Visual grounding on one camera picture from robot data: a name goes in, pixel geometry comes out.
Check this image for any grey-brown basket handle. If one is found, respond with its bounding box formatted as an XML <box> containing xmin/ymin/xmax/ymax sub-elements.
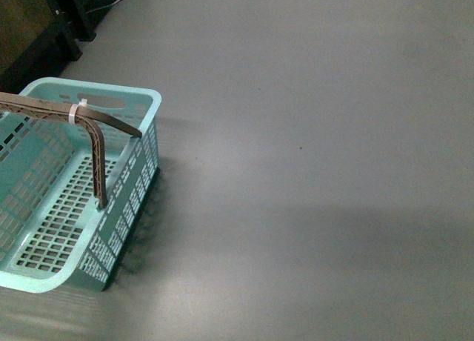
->
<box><xmin>1</xmin><ymin>92</ymin><xmax>142</xmax><ymax>209</ymax></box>

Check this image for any light blue plastic basket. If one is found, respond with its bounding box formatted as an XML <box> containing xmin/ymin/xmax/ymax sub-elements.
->
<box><xmin>1</xmin><ymin>78</ymin><xmax>161</xmax><ymax>293</ymax></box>

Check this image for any white zip tie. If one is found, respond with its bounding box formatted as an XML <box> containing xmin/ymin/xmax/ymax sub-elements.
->
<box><xmin>68</xmin><ymin>98</ymin><xmax>87</xmax><ymax>125</ymax></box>

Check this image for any black display stand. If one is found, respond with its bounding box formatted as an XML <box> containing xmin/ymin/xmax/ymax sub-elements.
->
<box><xmin>1</xmin><ymin>0</ymin><xmax>118</xmax><ymax>92</ymax></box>

